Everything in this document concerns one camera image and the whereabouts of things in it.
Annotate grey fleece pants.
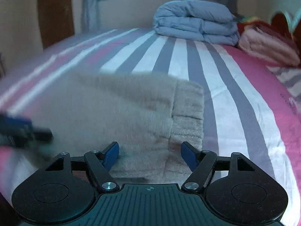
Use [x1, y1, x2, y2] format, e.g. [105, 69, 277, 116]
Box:
[26, 73, 204, 184]

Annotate striped pink grey bed sheet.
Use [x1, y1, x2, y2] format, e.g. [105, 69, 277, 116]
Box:
[1, 28, 300, 225]

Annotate striped pillow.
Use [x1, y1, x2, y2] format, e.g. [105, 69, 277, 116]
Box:
[267, 66, 301, 102]

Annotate brown wooden door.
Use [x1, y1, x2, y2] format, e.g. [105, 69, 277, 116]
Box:
[37, 0, 74, 48]

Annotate folded pink blanket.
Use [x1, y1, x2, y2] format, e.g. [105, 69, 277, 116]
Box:
[238, 25, 300, 67]

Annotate folded light blue duvet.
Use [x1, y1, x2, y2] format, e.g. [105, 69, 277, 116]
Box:
[153, 0, 240, 46]

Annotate colourful folded blanket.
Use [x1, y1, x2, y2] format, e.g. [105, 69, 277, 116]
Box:
[236, 15, 274, 34]

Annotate left grey curtain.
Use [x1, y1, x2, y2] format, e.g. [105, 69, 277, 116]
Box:
[81, 0, 100, 32]

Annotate red white headboard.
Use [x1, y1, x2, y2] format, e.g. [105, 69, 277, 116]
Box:
[271, 9, 301, 45]

